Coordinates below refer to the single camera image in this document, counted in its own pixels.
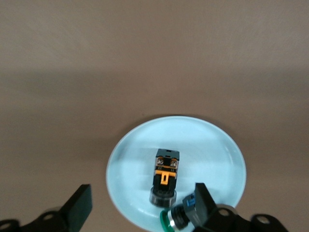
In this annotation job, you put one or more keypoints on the round light blue plate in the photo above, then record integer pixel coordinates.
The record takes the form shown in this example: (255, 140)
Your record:
(135, 169)

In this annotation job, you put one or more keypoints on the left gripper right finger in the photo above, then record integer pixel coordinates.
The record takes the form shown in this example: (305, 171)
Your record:
(205, 205)

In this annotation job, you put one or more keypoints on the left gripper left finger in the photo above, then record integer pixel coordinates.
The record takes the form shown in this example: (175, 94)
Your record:
(77, 205)

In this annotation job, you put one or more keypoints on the orange and black switch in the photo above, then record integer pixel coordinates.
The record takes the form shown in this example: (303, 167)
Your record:
(165, 176)

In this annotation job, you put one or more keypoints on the blue switch with green button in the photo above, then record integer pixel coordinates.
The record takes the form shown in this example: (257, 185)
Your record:
(179, 215)

